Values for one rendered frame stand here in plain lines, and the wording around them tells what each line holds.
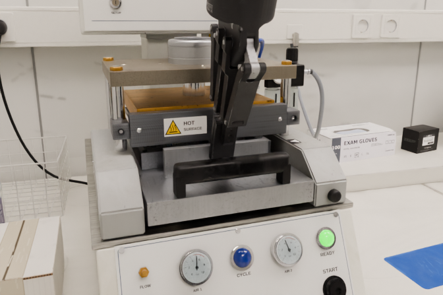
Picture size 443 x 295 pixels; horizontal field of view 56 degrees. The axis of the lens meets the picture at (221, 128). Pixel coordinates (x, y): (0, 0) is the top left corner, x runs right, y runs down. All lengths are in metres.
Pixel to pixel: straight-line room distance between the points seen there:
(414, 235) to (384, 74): 0.67
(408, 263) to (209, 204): 0.45
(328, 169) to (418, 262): 0.33
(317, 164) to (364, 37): 0.82
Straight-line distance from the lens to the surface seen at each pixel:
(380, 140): 1.26
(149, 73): 0.56
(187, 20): 0.79
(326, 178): 0.58
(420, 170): 1.23
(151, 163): 0.59
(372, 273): 0.80
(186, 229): 0.51
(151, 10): 0.78
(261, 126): 0.61
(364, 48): 1.43
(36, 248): 0.71
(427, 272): 0.84
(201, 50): 0.62
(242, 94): 0.46
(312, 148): 0.60
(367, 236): 0.92
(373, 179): 1.15
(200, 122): 0.57
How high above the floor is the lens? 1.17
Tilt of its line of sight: 14 degrees down
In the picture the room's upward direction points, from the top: straight up
